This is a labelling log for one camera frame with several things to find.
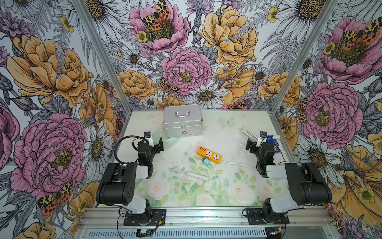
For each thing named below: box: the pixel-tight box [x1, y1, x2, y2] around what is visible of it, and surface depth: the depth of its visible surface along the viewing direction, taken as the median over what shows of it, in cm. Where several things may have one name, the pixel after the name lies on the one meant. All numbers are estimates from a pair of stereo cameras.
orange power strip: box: [196, 146, 223, 165], surface depth 96 cm
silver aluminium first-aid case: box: [163, 104, 203, 139], surface depth 101 cm
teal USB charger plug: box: [202, 156, 210, 166], surface depth 93 cm
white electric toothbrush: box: [172, 165, 209, 182], surface depth 89 cm
